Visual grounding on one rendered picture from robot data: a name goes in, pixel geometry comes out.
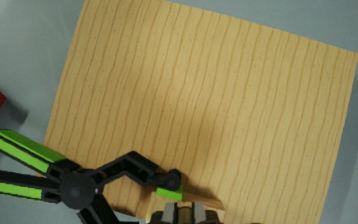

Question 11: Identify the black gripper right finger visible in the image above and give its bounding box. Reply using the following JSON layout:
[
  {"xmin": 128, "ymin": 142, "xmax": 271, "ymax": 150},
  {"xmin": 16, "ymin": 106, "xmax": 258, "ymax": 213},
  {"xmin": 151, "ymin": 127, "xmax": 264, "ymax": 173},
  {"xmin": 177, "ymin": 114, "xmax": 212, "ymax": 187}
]
[{"xmin": 192, "ymin": 202, "xmax": 224, "ymax": 224}]

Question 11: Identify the red rectangular tray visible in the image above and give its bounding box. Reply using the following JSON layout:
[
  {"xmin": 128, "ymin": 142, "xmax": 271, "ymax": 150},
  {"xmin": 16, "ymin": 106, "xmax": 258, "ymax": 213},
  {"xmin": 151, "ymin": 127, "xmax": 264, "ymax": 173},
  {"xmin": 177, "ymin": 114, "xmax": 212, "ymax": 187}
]
[{"xmin": 0, "ymin": 93, "xmax": 6, "ymax": 108}]

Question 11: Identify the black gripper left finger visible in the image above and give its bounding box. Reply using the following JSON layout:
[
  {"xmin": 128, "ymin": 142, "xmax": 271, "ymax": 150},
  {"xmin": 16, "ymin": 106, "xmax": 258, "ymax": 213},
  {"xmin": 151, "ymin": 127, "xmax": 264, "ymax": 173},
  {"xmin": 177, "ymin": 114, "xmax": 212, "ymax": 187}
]
[{"xmin": 145, "ymin": 202, "xmax": 178, "ymax": 224}]

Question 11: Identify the tan wooden board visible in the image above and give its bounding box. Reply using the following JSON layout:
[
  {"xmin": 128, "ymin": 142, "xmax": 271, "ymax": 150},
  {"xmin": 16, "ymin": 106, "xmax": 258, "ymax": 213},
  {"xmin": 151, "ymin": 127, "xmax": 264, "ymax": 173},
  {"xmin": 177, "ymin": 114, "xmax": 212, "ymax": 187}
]
[{"xmin": 43, "ymin": 0, "xmax": 358, "ymax": 224}]

